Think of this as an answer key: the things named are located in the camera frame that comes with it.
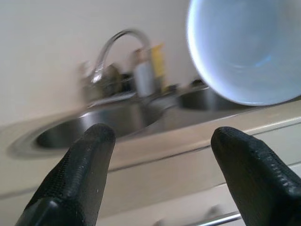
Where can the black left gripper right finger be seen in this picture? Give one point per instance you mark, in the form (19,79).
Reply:
(258,183)

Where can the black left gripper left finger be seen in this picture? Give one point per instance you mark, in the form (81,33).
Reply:
(70,179)

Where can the white floral plate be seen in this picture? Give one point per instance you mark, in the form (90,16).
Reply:
(247,47)

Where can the beige kitchen cabinet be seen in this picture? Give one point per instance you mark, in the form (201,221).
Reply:
(164,183)

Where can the stainless steel double sink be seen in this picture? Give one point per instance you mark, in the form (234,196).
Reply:
(105,117)

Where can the black sink plug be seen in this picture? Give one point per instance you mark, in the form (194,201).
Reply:
(199,83)

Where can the white plastic bottle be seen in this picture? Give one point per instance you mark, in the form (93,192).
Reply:
(144,77)

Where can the black sponge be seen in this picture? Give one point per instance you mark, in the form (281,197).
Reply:
(171,88)

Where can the yellow detergent bottle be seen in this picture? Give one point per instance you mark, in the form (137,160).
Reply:
(158,61)

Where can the steel faucet with flexible head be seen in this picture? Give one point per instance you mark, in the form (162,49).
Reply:
(127,32)

